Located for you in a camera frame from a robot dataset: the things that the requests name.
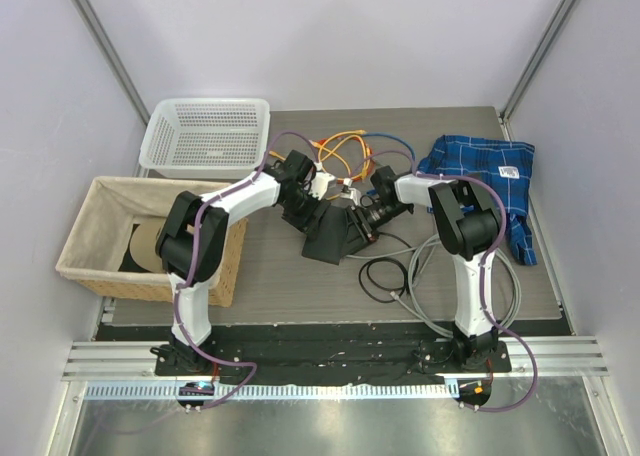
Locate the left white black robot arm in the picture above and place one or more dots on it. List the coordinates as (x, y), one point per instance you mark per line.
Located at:
(192, 241)

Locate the brown tape roll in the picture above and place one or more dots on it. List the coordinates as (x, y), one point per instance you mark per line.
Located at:
(142, 246)

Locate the black network switch box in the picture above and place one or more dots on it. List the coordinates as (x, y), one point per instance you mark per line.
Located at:
(327, 245)

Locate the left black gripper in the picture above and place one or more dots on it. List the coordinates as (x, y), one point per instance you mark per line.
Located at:
(301, 223)

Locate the white slotted cable duct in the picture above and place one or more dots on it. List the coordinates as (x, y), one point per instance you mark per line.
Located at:
(196, 391)

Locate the aluminium frame rail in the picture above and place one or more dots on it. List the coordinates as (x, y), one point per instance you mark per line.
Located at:
(545, 356)

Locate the wicker basket with liner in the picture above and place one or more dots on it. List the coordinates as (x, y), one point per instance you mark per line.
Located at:
(95, 248)

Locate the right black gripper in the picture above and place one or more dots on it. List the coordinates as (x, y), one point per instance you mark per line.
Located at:
(361, 221)

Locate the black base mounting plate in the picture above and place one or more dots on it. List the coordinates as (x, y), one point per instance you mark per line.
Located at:
(310, 349)

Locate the blue plaid cloth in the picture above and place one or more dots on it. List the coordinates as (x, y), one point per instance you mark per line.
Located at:
(505, 166)

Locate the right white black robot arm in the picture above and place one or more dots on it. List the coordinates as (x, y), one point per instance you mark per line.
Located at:
(470, 225)

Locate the white perforated plastic basket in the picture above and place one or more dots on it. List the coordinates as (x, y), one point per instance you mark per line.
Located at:
(206, 138)

